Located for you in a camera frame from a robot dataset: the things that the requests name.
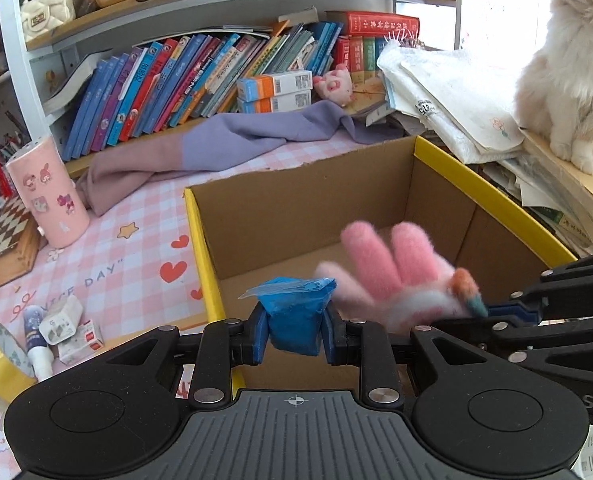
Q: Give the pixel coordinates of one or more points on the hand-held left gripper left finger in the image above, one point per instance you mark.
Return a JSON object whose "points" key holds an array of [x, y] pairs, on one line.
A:
{"points": [[259, 335]]}

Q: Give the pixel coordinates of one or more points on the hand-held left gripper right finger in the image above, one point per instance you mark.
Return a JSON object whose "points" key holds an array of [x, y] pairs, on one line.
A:
{"points": [[330, 340]]}

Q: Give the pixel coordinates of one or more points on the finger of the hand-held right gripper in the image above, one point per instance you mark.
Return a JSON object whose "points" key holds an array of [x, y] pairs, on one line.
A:
{"points": [[521, 311], [551, 341]]}

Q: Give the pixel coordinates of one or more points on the blue plastic packet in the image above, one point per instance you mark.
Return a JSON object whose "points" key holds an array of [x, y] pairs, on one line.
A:
{"points": [[294, 320]]}

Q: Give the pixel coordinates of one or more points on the pink bunny plush toy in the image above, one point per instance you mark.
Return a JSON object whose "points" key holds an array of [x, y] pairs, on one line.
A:
{"points": [[406, 280]]}

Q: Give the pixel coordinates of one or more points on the cardboard box with yellow rim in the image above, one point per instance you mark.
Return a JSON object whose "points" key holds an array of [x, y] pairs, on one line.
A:
{"points": [[296, 220]]}

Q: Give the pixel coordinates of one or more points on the small white red box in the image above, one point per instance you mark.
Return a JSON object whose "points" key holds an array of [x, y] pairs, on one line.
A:
{"points": [[81, 342]]}

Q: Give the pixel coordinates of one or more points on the white plug adapter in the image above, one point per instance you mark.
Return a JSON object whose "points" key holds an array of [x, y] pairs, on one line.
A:
{"points": [[61, 317]]}

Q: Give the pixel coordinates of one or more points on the pink cylinder container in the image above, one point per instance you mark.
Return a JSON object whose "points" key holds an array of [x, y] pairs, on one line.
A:
{"points": [[46, 195]]}

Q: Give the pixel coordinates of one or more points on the stack of old papers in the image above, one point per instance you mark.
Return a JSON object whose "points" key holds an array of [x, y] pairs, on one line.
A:
{"points": [[561, 195]]}

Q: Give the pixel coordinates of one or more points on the purple and pink cloth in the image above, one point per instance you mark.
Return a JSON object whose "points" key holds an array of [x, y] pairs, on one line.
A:
{"points": [[216, 140]]}

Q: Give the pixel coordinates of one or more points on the pile of white paper bags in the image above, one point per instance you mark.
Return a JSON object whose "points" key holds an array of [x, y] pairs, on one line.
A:
{"points": [[451, 105]]}

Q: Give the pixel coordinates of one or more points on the orange white blue carton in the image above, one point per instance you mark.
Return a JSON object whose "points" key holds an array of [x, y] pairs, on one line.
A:
{"points": [[276, 82], [276, 102]]}

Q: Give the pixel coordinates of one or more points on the white fluffy cat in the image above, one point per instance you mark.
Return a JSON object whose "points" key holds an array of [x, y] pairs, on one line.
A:
{"points": [[571, 70]]}

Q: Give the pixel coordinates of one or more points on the pink pig plush toy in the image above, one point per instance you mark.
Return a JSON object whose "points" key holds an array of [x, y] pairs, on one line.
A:
{"points": [[335, 85]]}

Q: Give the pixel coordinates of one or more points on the row of colourful books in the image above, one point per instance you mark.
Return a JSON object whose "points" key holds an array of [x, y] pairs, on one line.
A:
{"points": [[176, 85]]}

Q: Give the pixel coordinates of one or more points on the wooden chess box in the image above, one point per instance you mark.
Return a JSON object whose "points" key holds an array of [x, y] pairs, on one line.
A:
{"points": [[6, 245]]}

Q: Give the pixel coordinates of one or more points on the small red dictionary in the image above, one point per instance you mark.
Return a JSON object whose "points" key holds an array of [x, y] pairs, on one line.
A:
{"points": [[345, 55]]}

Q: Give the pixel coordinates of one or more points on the thick red dictionary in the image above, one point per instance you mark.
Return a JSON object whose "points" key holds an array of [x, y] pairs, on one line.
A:
{"points": [[376, 22]]}

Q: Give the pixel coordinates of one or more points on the white quilted handbag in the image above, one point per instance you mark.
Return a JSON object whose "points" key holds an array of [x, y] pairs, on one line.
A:
{"points": [[46, 15]]}

